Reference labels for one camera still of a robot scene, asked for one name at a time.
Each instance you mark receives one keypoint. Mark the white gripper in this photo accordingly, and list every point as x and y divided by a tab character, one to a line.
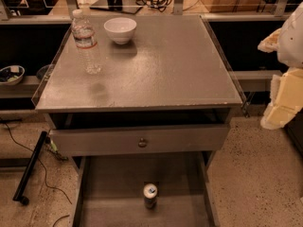
294	43

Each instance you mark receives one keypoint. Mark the redbull can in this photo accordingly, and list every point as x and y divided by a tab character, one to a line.
150	192

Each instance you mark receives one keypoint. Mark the grey drawer cabinet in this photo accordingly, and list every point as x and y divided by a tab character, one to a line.
172	73

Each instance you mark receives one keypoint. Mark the round brass drawer knob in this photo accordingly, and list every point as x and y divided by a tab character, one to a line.
142	143

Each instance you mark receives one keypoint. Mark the grey top drawer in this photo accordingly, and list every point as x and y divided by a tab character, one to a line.
118	141

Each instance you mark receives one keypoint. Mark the grey open middle drawer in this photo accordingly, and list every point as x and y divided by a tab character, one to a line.
110	191

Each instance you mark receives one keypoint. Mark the grey side shelf ledge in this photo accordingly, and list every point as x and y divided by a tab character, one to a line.
255	81

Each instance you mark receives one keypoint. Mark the white ceramic bowl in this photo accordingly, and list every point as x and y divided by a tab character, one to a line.
120	30

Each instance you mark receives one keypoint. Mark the black monitor stand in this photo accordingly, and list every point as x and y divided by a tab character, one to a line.
122	6

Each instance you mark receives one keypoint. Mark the clear plastic water bottle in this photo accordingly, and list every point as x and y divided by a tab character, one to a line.
85	39

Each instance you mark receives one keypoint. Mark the dark glass bowl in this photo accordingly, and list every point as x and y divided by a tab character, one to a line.
44	73

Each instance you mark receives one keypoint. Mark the black bar on floor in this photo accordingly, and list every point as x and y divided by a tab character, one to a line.
19	194

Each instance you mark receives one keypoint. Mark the bowl with small items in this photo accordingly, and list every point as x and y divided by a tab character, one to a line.
11	75

